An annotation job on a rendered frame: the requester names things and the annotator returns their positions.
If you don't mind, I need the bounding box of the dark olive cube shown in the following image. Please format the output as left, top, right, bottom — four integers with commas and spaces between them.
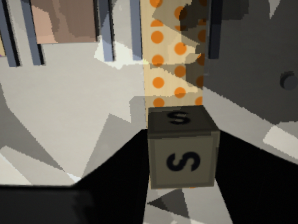
147, 105, 221, 189

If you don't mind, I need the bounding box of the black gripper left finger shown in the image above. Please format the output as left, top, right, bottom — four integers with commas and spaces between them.
0, 129, 150, 224

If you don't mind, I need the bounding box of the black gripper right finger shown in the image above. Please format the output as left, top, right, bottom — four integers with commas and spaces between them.
215, 130, 298, 224

